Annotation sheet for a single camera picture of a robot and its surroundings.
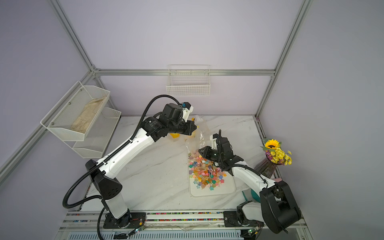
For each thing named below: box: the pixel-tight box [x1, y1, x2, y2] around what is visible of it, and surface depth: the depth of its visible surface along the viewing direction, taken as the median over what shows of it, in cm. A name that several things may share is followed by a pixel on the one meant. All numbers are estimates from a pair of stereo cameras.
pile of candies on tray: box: [188, 152, 227, 191], surface depth 90 cm
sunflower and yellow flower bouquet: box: [260, 139, 293, 166], surface depth 73 cm
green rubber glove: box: [242, 188, 261, 203], surface depth 82 cm
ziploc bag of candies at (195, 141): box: [185, 127, 205, 156], surface depth 85 cm
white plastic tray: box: [186, 147, 236, 197], surface depth 86 cm
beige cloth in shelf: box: [70, 96, 107, 133], surface depth 81 cm
